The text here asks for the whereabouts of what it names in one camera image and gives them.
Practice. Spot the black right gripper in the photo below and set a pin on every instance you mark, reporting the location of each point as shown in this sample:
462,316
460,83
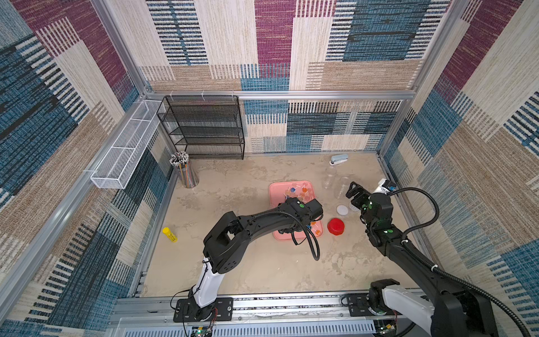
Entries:
361,198

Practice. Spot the white wire mesh basket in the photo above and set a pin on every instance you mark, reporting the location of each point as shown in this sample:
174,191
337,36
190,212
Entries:
117,167

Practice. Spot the white jar lid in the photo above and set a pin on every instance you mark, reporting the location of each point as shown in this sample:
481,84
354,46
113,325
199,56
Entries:
342,210

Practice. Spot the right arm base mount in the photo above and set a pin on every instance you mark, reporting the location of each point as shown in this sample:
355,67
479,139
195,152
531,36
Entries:
357,305

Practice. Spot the black wire shelf rack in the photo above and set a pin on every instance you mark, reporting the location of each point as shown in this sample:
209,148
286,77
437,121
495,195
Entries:
205,127

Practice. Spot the pile of lollipop candies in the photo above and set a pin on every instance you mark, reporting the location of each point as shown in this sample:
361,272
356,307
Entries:
303,191

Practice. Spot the cup of coloured pencils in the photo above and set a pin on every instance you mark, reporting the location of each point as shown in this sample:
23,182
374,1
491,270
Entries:
183,165

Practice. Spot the grey stapler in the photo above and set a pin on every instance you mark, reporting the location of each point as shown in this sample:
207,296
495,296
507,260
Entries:
338,159

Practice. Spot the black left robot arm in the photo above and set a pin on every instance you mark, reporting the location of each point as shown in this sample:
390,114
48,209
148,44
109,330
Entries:
227,242

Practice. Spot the yellow lid jar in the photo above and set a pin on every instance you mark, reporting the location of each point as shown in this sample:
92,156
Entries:
169,234

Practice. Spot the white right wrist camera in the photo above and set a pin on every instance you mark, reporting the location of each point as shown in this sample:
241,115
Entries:
386,187

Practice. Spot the red jar lid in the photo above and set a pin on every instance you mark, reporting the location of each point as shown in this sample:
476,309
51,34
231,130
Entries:
336,226

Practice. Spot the candy jar patterned lid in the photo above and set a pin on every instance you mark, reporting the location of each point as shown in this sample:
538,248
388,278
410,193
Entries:
342,187

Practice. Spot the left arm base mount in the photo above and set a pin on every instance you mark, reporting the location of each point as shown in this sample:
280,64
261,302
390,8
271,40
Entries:
220,310

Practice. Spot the candy jar clear plastic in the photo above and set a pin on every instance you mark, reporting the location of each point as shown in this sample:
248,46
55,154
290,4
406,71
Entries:
329,179

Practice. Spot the pink plastic tray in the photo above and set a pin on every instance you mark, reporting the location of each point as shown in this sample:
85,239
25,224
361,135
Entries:
276,197

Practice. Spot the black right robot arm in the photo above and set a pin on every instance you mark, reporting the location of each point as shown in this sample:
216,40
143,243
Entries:
448,307

